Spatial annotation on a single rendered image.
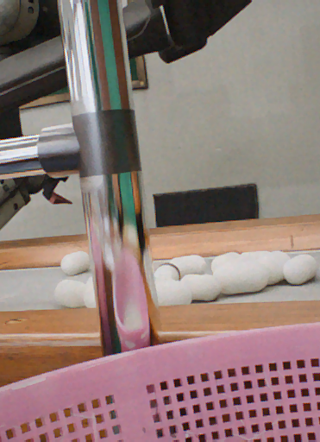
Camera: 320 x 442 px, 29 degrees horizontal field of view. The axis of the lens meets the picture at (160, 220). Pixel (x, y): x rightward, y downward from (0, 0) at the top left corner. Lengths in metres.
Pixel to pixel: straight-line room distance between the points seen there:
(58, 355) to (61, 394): 0.07
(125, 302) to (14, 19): 1.01
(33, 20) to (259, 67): 1.46
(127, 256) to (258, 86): 2.34
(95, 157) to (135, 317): 0.06
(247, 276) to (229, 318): 0.16
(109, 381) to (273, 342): 0.06
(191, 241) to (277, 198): 1.91
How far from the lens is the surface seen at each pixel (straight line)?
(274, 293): 0.42
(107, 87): 0.22
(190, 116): 2.60
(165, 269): 0.46
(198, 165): 2.59
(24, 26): 1.22
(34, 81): 0.80
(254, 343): 0.22
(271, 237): 0.61
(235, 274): 0.42
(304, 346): 0.22
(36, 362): 0.28
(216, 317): 0.26
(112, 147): 0.22
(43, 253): 0.71
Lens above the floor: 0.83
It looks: 4 degrees down
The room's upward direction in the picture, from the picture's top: 7 degrees counter-clockwise
